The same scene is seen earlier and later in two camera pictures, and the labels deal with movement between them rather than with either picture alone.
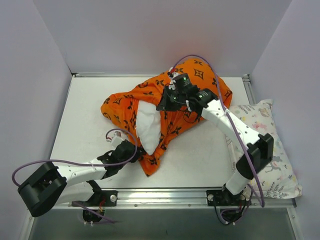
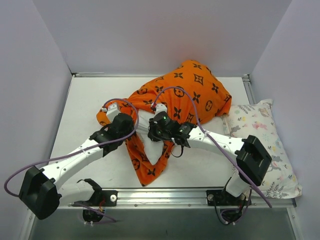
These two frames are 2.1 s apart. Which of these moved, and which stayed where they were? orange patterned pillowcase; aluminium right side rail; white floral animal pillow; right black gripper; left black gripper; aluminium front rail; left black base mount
Moved: left black gripper; right black gripper; orange patterned pillowcase
Stayed: aluminium right side rail; left black base mount; white floral animal pillow; aluminium front rail
